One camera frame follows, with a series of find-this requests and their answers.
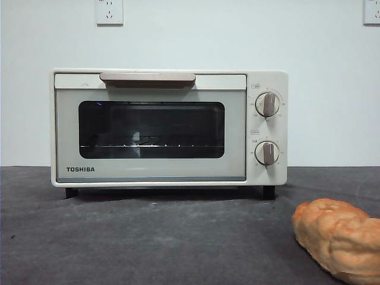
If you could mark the white wall socket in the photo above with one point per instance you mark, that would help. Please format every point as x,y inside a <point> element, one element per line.
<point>110,12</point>
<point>372,12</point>

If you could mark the cream oven knob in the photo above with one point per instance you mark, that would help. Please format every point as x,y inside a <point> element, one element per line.
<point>268,153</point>
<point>268,104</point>

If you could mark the golden bread loaf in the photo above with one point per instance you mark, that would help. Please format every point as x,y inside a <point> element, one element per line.
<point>335,237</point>

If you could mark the cream Toshiba toaster oven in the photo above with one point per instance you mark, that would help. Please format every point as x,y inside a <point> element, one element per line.
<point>280,130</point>

